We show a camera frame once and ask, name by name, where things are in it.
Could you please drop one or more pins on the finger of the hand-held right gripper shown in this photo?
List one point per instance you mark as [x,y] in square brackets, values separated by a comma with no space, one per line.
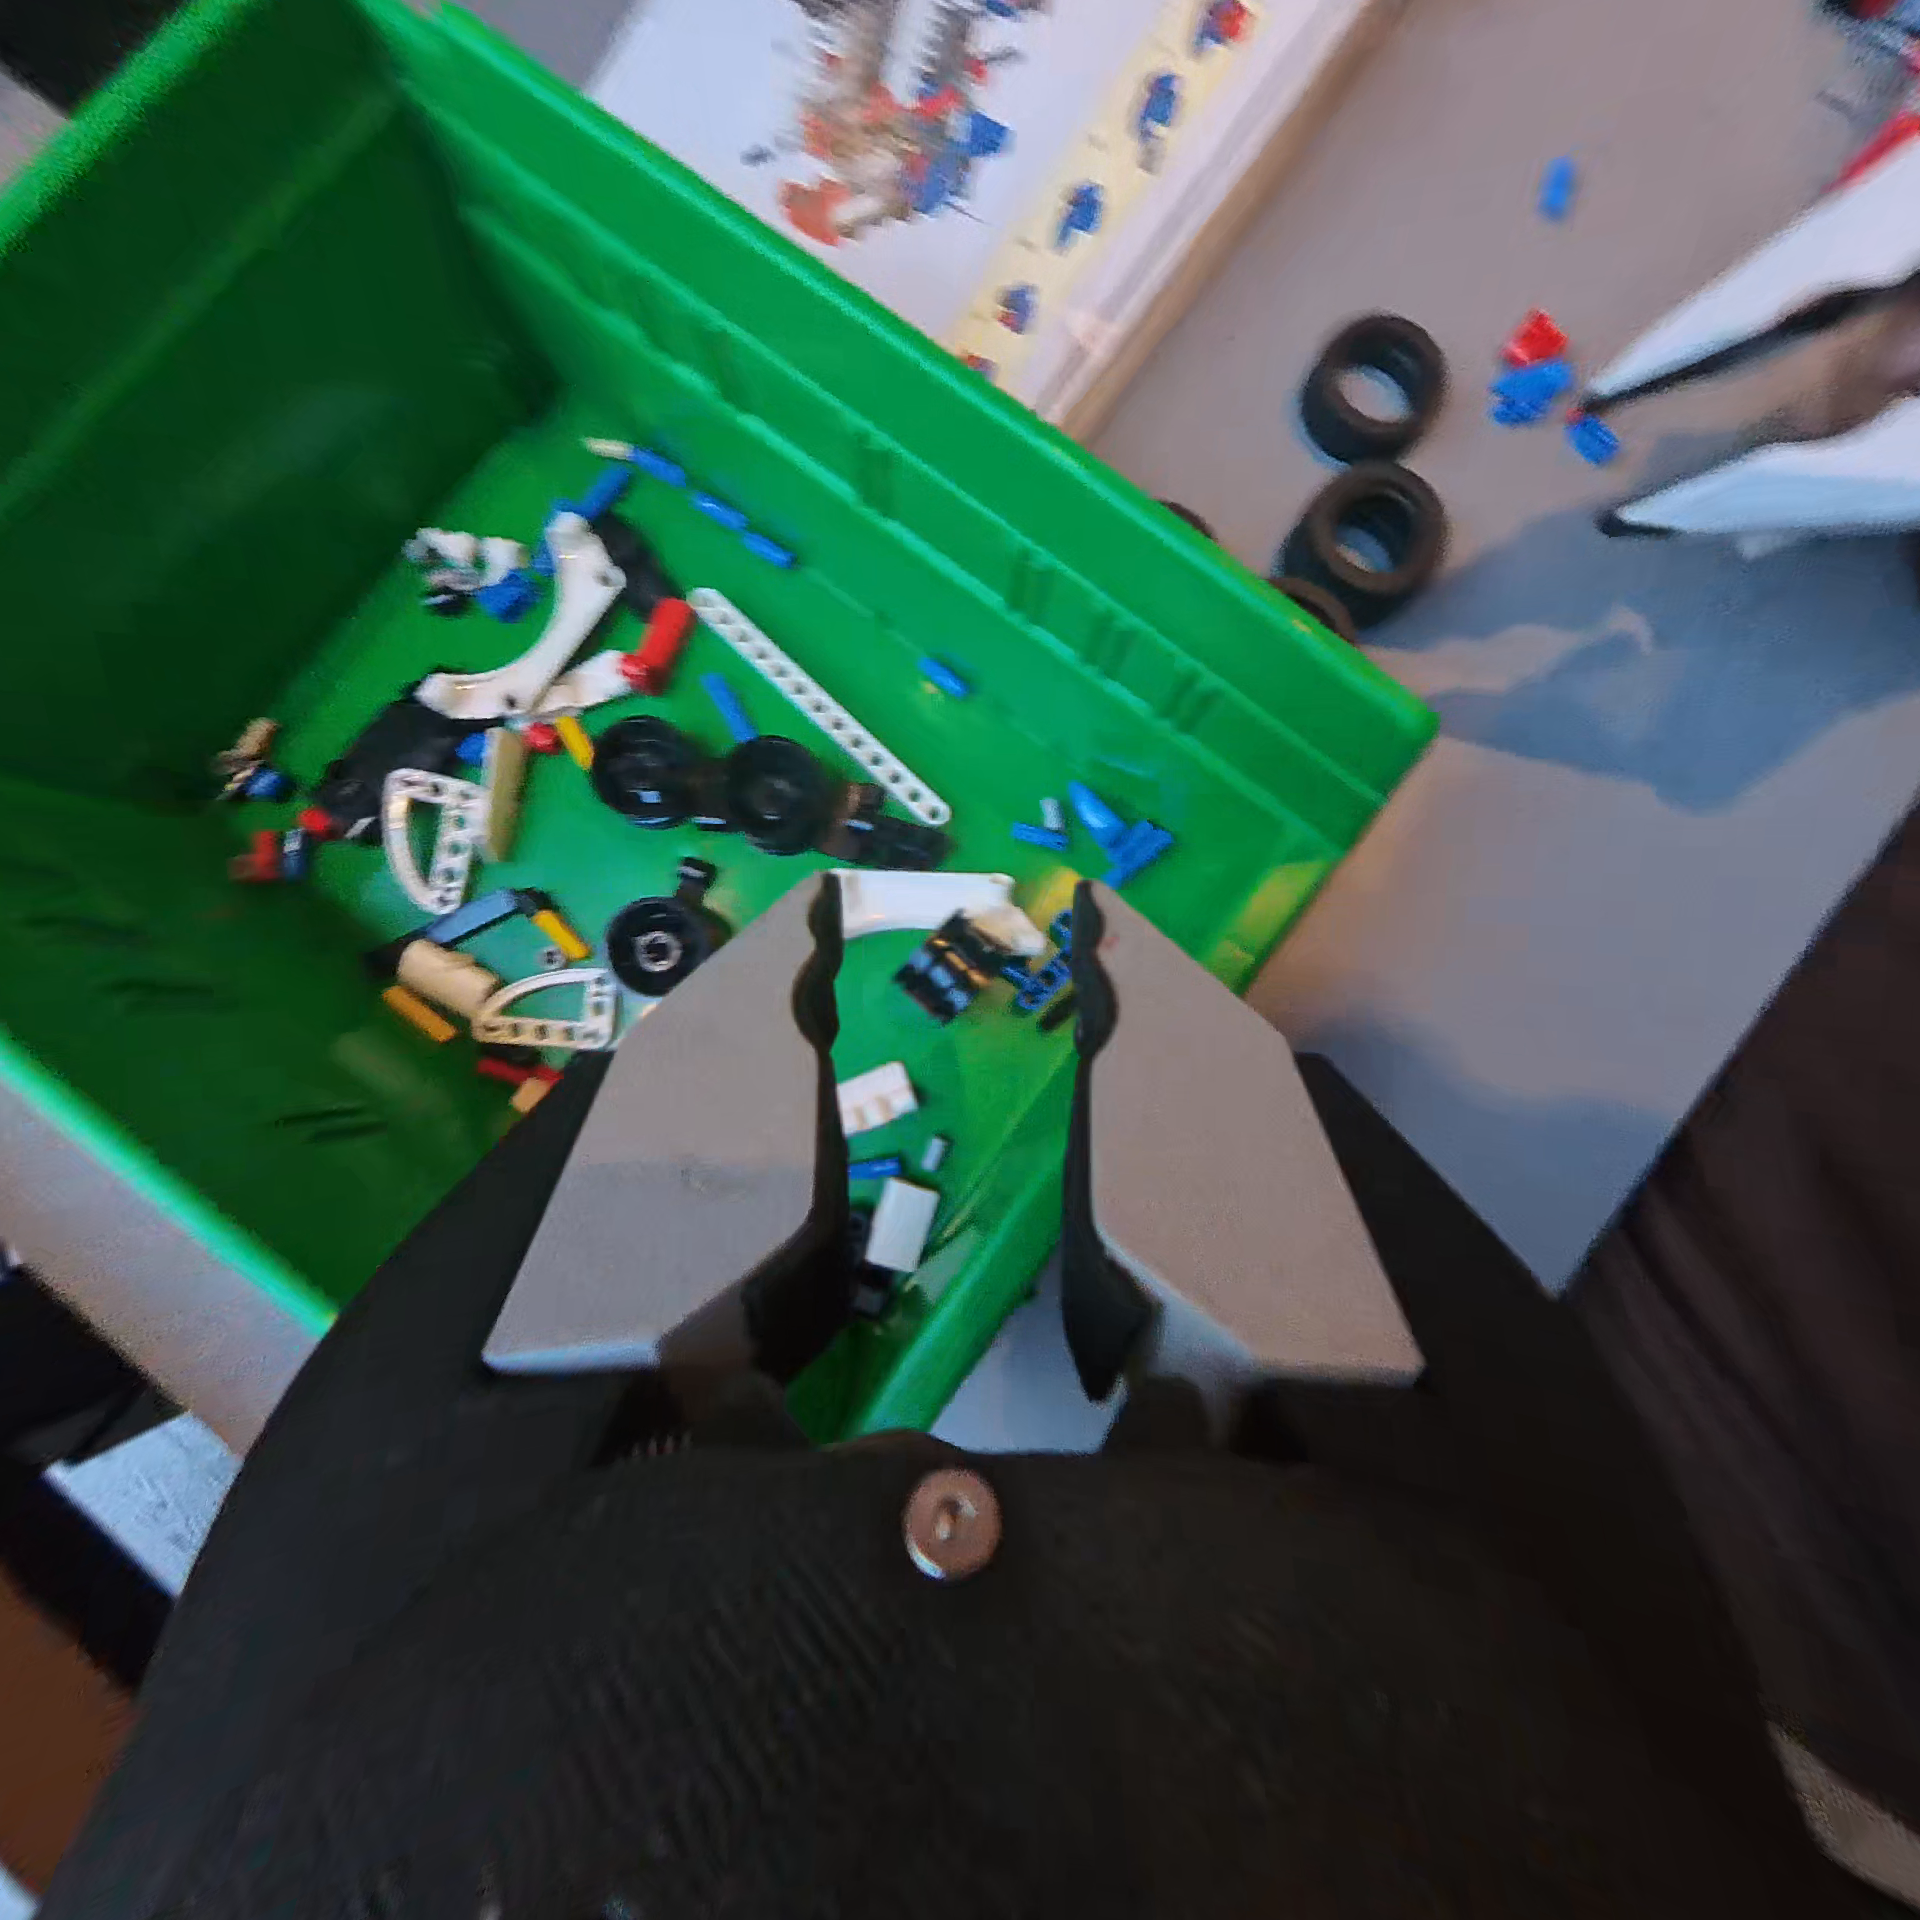
[1755,285]
[1770,488]

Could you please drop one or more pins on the black rubber toy tire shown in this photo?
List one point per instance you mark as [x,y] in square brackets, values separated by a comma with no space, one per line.
[1184,517]
[1417,563]
[1319,610]
[1335,428]

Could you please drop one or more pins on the red angled brick beam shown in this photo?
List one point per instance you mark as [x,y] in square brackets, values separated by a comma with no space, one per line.
[662,645]

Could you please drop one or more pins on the grey desk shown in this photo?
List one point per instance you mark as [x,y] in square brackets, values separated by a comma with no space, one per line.
[1575,902]

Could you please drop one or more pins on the white mudguard brick panel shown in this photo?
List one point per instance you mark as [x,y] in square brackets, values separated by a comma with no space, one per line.
[556,629]
[915,902]

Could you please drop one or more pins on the small black brick connector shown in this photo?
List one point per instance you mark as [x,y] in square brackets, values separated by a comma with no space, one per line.
[694,875]

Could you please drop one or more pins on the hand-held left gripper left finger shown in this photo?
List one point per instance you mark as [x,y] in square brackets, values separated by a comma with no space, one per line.
[675,1186]

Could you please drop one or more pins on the blue wedge brick piece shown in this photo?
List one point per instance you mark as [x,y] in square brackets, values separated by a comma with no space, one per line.
[1529,388]

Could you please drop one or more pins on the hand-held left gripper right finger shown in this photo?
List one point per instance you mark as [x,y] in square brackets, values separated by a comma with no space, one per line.
[1230,1186]

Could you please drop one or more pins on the small blue brick pin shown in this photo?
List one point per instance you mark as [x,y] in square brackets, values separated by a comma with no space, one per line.
[1556,188]

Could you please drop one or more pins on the white curved brick piece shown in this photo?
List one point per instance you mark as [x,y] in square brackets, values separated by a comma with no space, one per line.
[441,974]

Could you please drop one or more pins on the white angled brick beam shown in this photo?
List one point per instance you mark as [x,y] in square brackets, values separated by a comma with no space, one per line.
[455,855]

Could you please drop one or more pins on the green plastic bin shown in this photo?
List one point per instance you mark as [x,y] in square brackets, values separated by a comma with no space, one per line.
[225,375]

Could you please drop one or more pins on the white half-round brick beam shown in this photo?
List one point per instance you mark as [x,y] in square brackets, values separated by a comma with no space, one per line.
[539,1032]

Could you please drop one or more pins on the small white brick connector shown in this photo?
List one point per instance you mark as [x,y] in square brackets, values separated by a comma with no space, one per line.
[873,1095]

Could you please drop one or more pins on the small brick pieces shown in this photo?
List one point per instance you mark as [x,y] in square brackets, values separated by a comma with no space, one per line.
[1132,850]

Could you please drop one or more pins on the red triple-hole brick connector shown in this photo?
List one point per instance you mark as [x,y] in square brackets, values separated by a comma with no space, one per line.
[1531,339]

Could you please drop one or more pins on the grey brick panel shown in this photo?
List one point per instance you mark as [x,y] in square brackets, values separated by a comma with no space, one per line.
[505,792]

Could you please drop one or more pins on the thick building instruction booklet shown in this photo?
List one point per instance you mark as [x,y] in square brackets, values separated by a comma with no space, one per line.
[720,91]

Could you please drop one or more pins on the yellow brick axle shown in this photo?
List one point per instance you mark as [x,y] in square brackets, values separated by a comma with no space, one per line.
[575,739]

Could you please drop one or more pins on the long white brick beam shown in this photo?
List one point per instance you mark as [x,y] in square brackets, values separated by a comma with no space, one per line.
[819,706]

